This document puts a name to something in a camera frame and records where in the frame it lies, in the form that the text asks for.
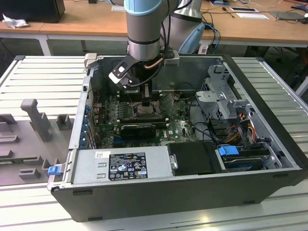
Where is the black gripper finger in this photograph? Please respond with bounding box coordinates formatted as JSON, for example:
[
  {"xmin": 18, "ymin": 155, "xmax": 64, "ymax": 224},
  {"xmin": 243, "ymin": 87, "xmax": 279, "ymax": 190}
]
[{"xmin": 142, "ymin": 84, "xmax": 153, "ymax": 107}]

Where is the metal socket cover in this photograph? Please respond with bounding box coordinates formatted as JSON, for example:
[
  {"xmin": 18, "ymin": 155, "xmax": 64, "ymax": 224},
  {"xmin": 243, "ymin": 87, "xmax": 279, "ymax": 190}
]
[{"xmin": 157, "ymin": 93, "xmax": 177, "ymax": 114}]

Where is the CPU socket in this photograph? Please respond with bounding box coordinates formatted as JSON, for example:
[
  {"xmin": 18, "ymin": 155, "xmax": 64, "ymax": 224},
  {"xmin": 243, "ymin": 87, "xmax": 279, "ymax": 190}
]
[{"xmin": 131, "ymin": 100, "xmax": 161, "ymax": 118}]

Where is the black graphics card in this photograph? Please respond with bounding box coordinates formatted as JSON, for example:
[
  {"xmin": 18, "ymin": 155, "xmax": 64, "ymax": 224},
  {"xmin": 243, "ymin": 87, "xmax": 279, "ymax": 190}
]
[{"xmin": 119, "ymin": 124, "xmax": 156, "ymax": 140}]

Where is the green motherboard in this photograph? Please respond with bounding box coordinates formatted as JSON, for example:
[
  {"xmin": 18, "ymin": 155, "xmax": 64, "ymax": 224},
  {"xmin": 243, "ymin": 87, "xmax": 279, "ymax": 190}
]
[{"xmin": 92, "ymin": 92, "xmax": 201, "ymax": 149}]

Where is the grey metal drive cage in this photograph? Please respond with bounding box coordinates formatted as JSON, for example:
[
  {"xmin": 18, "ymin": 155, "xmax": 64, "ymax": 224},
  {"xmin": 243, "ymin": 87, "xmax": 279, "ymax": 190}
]
[{"xmin": 194, "ymin": 64, "xmax": 256, "ymax": 126}]

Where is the grey power supply unit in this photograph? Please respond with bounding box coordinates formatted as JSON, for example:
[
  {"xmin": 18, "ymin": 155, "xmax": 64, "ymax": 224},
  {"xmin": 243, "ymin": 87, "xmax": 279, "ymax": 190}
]
[{"xmin": 71, "ymin": 145, "xmax": 174, "ymax": 185}]

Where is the black plastic shroud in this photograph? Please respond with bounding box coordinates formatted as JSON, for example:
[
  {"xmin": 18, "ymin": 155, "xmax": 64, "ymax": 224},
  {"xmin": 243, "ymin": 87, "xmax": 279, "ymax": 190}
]
[{"xmin": 167, "ymin": 141, "xmax": 221, "ymax": 177}]

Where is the hard disk in blue carrier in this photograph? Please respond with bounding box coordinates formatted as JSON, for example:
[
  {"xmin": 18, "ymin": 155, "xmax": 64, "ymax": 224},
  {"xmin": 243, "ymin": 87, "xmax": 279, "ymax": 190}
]
[{"xmin": 217, "ymin": 145, "xmax": 263, "ymax": 173}]

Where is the blue booklet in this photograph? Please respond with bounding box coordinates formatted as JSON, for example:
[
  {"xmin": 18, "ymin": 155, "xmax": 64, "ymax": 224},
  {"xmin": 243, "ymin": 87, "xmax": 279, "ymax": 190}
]
[{"xmin": 208, "ymin": 0, "xmax": 232, "ymax": 6}]

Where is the black open PC case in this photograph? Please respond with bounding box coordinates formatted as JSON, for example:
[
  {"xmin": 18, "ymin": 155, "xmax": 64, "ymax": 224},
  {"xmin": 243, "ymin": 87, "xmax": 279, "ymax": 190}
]
[{"xmin": 47, "ymin": 53, "xmax": 308, "ymax": 223}]

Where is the white tablet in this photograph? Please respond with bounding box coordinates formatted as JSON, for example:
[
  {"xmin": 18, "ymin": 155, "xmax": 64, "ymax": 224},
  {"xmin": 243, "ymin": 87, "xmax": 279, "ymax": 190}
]
[{"xmin": 229, "ymin": 6, "xmax": 260, "ymax": 13}]

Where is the blue case clip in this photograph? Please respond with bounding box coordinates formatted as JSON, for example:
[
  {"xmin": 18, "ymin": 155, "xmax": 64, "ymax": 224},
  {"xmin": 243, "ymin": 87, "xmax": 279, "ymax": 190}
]
[{"xmin": 48, "ymin": 165, "xmax": 61, "ymax": 176}]

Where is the grey parts rack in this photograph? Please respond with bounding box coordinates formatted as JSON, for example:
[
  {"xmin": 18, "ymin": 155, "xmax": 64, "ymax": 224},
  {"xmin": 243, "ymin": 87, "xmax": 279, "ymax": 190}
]
[{"xmin": 0, "ymin": 98, "xmax": 74, "ymax": 188}]

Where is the white paper sheet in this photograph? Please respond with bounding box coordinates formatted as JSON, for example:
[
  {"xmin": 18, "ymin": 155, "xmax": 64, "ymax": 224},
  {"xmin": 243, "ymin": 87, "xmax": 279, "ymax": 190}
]
[{"xmin": 236, "ymin": 12, "xmax": 270, "ymax": 20}]

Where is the black computer box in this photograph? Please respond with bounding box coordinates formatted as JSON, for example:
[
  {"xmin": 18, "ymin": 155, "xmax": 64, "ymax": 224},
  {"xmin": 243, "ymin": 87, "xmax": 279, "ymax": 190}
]
[{"xmin": 0, "ymin": 0, "xmax": 66, "ymax": 24}]

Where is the crumpled white paper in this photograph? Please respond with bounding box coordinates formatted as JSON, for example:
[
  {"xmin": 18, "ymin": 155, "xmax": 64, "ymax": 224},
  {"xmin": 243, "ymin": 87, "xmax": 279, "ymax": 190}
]
[{"xmin": 1, "ymin": 13, "xmax": 30, "ymax": 29}]

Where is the green circuit board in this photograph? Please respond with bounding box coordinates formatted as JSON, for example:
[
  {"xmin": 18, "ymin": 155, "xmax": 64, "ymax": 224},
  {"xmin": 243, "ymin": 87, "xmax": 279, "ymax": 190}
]
[{"xmin": 0, "ymin": 157, "xmax": 25, "ymax": 165}]

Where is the dark laptop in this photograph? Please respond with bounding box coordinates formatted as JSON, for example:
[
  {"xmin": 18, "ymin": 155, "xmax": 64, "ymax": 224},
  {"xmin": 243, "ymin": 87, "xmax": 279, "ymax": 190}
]
[{"xmin": 269, "ymin": 10, "xmax": 308, "ymax": 22}]

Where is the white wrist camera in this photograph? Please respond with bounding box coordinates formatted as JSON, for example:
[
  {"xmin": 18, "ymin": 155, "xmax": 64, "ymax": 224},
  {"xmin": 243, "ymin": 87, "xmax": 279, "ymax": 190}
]
[{"xmin": 108, "ymin": 60, "xmax": 133, "ymax": 89}]

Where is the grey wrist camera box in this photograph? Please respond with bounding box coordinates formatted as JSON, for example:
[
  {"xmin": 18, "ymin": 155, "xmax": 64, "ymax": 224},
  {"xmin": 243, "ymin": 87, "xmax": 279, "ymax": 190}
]
[{"xmin": 163, "ymin": 50, "xmax": 180, "ymax": 67}]

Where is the grey case latch handle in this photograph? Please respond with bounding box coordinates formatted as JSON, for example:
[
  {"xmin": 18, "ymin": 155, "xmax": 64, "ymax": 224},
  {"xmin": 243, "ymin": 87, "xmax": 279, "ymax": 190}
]
[{"xmin": 83, "ymin": 53, "xmax": 98, "ymax": 71}]

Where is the yellow red wire bundle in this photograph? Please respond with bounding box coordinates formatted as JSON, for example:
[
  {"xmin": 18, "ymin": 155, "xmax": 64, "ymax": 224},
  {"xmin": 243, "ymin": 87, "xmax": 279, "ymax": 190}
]
[{"xmin": 227, "ymin": 113, "xmax": 257, "ymax": 145}]

